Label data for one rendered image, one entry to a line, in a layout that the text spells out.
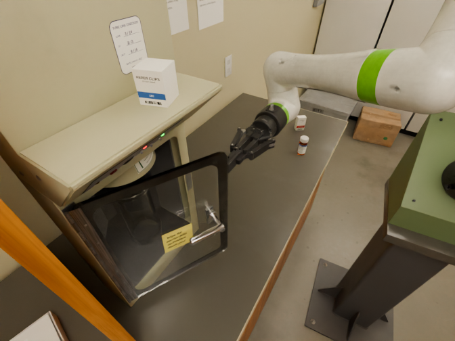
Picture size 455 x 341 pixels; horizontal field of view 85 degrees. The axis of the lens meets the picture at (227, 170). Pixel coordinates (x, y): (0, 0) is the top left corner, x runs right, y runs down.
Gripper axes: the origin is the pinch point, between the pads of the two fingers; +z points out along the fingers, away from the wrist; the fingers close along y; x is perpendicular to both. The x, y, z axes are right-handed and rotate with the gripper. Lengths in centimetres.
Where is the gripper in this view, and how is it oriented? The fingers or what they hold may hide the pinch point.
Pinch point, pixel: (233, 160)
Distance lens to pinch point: 66.6
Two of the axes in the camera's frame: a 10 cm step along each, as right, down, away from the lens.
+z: -5.4, 5.7, -6.2
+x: 0.0, 7.3, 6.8
